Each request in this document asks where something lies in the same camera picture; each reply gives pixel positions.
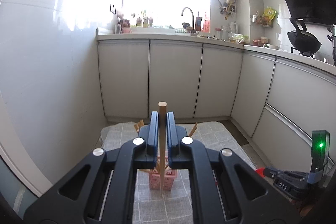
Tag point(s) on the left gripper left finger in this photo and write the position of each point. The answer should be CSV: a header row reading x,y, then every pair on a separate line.
x,y
100,188

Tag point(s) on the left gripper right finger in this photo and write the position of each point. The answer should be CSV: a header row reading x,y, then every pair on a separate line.
x,y
224,188

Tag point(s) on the red plastic spoon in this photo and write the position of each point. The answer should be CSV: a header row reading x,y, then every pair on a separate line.
x,y
260,172

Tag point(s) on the white kitchen cabinets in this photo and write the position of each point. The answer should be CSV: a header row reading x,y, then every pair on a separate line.
x,y
275,98

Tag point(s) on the grey checked tablecloth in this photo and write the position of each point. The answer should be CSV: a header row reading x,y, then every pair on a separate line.
x,y
173,204

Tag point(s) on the wooden chopstick long right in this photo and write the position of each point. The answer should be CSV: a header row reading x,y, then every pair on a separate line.
x,y
193,130

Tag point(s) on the black wok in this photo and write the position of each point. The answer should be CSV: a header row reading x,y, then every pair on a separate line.
x,y
306,43

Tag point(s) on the red bottle by sink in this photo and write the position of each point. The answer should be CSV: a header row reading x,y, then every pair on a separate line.
x,y
206,24

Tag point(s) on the yellow snack bag on wall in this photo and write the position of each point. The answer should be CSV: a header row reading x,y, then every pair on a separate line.
x,y
268,16

